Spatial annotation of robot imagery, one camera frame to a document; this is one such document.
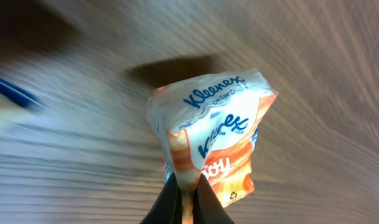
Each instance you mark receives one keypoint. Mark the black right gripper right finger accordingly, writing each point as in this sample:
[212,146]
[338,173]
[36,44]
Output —
[207,208]

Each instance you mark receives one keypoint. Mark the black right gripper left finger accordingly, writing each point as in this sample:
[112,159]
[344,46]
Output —
[167,208]

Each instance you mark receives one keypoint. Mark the small orange white tissue pack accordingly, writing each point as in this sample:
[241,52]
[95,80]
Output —
[208,127]

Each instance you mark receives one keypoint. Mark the yellow snack packet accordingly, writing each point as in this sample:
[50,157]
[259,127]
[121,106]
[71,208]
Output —
[16,104]

